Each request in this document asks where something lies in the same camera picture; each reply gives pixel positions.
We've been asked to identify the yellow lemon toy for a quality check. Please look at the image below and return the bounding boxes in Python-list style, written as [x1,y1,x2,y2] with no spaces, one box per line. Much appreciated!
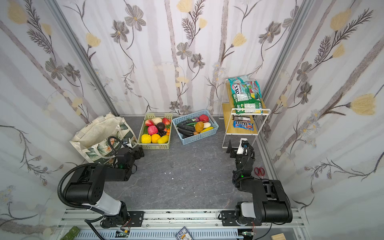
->
[141,134,152,144]

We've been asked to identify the pink dragon fruit toy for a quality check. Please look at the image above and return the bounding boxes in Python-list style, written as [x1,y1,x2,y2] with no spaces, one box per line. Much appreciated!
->
[147,125,159,136]

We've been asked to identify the cream floral tote bag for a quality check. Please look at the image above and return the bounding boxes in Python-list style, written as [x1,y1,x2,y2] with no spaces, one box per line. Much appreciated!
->
[70,113,138,165]

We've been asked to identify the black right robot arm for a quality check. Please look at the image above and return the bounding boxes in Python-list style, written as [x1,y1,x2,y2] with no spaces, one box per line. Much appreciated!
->
[218,138,293,227]

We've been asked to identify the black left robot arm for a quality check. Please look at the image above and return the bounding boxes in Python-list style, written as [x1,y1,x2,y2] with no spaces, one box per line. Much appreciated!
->
[57,146,145,228]

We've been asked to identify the green skittles candy bag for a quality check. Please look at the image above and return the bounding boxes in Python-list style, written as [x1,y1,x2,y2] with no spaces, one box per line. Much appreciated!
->
[229,76,263,114]

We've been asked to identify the orange fruit toy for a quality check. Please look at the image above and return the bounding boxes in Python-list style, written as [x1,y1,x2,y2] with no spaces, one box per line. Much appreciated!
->
[151,134,161,144]

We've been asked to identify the green plastic fruit basket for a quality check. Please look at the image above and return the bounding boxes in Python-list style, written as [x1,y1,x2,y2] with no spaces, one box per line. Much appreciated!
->
[138,113,173,150]

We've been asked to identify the blue m&m candy packet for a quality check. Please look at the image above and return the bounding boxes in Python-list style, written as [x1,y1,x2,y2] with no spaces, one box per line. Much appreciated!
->
[233,121,254,131]

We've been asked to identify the yellow mango toy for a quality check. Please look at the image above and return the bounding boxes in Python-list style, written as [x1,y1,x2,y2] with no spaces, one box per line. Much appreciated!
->
[157,135,169,144]

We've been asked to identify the dark avocado toy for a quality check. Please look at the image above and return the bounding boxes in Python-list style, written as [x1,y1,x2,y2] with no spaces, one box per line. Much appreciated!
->
[156,122,166,132]

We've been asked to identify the red apple toy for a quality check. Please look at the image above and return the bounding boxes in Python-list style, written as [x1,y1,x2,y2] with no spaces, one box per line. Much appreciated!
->
[162,118,171,126]

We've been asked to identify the dark purple eggplant toy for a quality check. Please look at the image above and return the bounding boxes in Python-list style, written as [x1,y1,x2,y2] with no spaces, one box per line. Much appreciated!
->
[177,125,195,138]

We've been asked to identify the red pepper toy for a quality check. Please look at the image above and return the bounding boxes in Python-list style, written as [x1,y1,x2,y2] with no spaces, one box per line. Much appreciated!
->
[199,115,210,123]

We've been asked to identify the brown potato toy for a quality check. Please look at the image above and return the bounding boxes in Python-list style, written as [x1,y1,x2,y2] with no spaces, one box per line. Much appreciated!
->
[195,122,204,133]

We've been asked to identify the blue plastic vegetable basket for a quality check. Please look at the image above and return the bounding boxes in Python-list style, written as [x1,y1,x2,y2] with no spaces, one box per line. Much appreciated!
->
[172,110,219,145]

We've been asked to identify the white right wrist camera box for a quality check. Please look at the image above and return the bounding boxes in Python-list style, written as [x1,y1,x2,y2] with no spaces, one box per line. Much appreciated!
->
[237,138,248,155]

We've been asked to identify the red handled scissors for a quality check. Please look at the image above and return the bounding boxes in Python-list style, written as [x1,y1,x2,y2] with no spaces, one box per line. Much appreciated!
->
[254,167,266,179]

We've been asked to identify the white wire wooden shelf rack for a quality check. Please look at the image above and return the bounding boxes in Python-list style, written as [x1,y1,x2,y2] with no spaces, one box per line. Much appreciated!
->
[219,80,272,149]

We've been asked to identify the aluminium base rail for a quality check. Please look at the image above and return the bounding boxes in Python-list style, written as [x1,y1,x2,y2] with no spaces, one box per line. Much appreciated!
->
[52,209,310,240]

